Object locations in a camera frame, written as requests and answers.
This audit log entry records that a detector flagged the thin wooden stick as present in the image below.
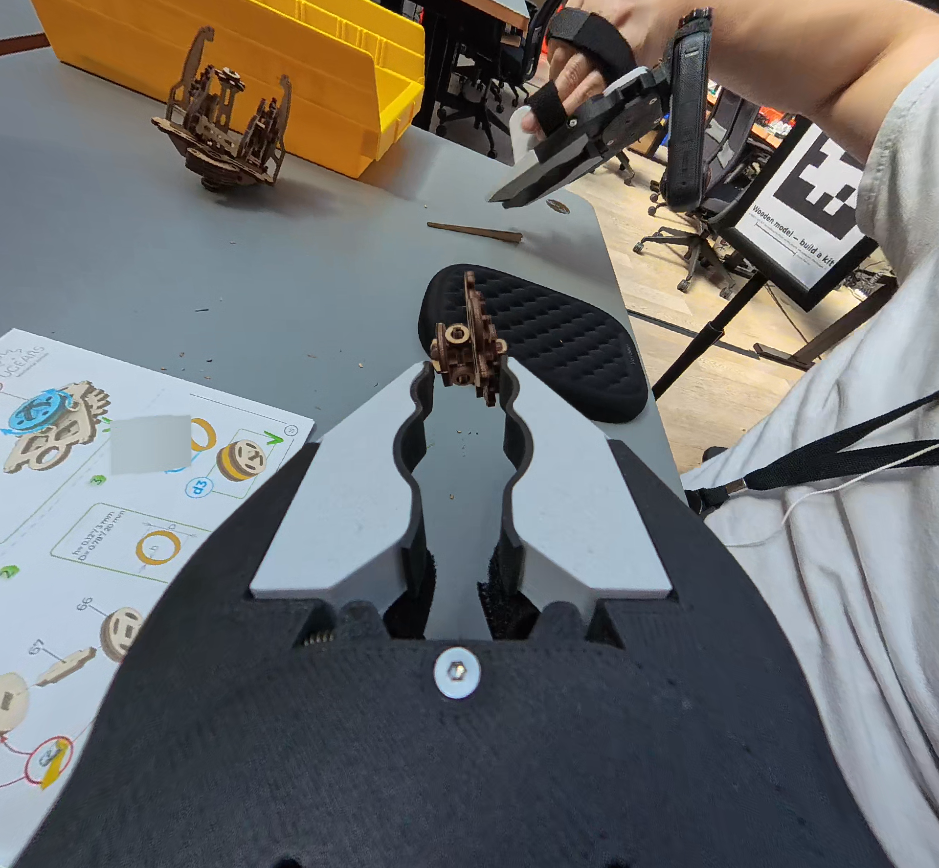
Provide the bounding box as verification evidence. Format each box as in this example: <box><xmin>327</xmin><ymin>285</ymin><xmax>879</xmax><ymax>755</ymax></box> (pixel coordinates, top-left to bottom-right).
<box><xmin>427</xmin><ymin>221</ymin><xmax>524</xmax><ymax>245</ymax></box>

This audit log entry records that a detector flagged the black lanyard strap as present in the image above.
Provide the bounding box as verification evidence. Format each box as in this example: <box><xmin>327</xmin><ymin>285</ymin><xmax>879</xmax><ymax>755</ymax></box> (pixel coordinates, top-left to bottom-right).
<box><xmin>690</xmin><ymin>391</ymin><xmax>939</xmax><ymax>517</ymax></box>

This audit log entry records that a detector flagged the black office chair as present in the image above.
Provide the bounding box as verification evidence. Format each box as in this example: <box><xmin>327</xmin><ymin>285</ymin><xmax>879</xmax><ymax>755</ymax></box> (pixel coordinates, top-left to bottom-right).
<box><xmin>634</xmin><ymin>86</ymin><xmax>764</xmax><ymax>297</ymax></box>
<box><xmin>436</xmin><ymin>0</ymin><xmax>547</xmax><ymax>157</ymax></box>

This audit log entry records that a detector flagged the partly built wooden model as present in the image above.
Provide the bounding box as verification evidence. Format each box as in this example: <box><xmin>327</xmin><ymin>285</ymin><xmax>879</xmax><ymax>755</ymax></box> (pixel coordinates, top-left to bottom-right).
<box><xmin>150</xmin><ymin>26</ymin><xmax>292</xmax><ymax>191</ymax></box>

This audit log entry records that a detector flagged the black quilted wrist rest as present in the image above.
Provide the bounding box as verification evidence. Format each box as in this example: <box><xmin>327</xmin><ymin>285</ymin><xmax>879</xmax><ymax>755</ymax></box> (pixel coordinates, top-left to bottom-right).
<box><xmin>418</xmin><ymin>264</ymin><xmax>651</xmax><ymax>425</ymax></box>

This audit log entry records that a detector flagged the printed instruction booklet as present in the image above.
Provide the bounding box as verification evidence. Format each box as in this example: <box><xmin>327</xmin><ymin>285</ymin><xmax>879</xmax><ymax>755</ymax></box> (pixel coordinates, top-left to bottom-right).
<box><xmin>0</xmin><ymin>328</ymin><xmax>316</xmax><ymax>792</ymax></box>

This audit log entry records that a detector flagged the wooden gear assembly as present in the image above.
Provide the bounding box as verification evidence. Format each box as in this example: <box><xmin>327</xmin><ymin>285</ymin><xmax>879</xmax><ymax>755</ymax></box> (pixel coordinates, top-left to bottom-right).
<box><xmin>429</xmin><ymin>270</ymin><xmax>509</xmax><ymax>408</ymax></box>

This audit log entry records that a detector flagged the person's right forearm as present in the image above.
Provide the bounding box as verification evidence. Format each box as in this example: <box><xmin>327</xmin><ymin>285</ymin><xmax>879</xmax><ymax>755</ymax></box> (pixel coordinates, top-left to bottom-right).
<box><xmin>700</xmin><ymin>0</ymin><xmax>939</xmax><ymax>175</ymax></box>

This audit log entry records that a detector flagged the operator in white shirt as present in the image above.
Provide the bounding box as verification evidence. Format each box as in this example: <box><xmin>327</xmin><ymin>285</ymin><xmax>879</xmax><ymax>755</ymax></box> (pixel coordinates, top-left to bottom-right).
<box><xmin>678</xmin><ymin>61</ymin><xmax>939</xmax><ymax>868</ymax></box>

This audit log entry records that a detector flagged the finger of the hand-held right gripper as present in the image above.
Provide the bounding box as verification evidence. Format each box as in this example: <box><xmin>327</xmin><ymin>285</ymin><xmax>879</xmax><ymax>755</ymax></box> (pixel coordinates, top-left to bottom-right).
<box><xmin>488</xmin><ymin>137</ymin><xmax>599</xmax><ymax>212</ymax></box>

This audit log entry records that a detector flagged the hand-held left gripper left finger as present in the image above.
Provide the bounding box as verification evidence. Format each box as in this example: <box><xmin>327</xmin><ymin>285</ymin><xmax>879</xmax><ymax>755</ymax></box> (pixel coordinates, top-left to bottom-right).
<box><xmin>249</xmin><ymin>362</ymin><xmax>437</xmax><ymax>608</ymax></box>

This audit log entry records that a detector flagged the person's right hand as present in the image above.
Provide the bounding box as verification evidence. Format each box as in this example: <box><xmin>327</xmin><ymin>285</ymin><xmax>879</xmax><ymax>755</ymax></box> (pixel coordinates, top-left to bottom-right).
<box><xmin>536</xmin><ymin>0</ymin><xmax>709</xmax><ymax>142</ymax></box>

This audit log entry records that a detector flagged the yellow plastic storage bin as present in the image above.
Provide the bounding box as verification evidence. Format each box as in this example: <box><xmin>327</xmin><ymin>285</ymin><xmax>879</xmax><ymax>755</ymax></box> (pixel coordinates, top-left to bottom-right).
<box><xmin>0</xmin><ymin>0</ymin><xmax>426</xmax><ymax>178</ymax></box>

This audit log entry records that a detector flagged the black framed sign stand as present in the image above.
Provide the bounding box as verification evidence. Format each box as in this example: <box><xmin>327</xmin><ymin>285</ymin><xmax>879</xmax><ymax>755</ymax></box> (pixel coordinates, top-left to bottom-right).
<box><xmin>651</xmin><ymin>115</ymin><xmax>892</xmax><ymax>399</ymax></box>

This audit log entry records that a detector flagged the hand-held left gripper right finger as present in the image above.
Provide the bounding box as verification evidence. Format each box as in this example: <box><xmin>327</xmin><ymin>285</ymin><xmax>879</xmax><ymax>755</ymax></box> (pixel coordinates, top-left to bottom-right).
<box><xmin>499</xmin><ymin>358</ymin><xmax>674</xmax><ymax>608</ymax></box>

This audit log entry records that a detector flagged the black desk leg frame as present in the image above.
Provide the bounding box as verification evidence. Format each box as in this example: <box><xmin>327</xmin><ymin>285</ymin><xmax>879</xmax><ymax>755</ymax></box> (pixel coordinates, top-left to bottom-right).
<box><xmin>756</xmin><ymin>274</ymin><xmax>899</xmax><ymax>370</ymax></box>

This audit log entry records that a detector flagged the thin white cable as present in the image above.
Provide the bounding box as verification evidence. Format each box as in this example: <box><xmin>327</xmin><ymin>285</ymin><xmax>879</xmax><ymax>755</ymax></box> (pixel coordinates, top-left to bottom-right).
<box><xmin>722</xmin><ymin>442</ymin><xmax>939</xmax><ymax>549</ymax></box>

